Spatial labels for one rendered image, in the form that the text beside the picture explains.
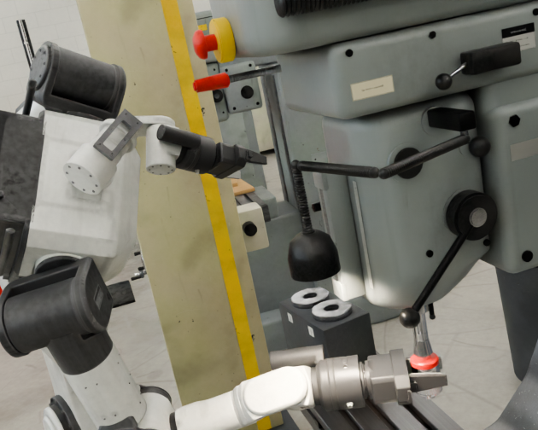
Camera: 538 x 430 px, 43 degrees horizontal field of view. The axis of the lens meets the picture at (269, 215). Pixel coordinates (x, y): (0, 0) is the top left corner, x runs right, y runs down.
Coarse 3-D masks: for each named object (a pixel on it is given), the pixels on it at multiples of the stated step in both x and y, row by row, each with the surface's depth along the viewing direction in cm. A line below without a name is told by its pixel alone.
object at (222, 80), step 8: (248, 72) 104; (256, 72) 105; (264, 72) 105; (272, 72) 105; (280, 72) 106; (200, 80) 102; (208, 80) 102; (216, 80) 103; (224, 80) 103; (232, 80) 104; (240, 80) 105; (200, 88) 102; (208, 88) 103; (216, 88) 103
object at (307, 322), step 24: (312, 288) 164; (288, 312) 159; (312, 312) 151; (336, 312) 148; (360, 312) 149; (288, 336) 163; (312, 336) 150; (336, 336) 145; (360, 336) 148; (360, 360) 149
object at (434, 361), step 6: (432, 354) 114; (414, 360) 113; (420, 360) 113; (426, 360) 112; (432, 360) 112; (438, 360) 113; (414, 366) 113; (420, 366) 112; (426, 366) 111; (432, 366) 112
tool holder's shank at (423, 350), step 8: (424, 320) 111; (416, 328) 111; (424, 328) 111; (416, 336) 112; (424, 336) 111; (416, 344) 112; (424, 344) 111; (416, 352) 112; (424, 352) 112; (432, 352) 112; (424, 360) 112
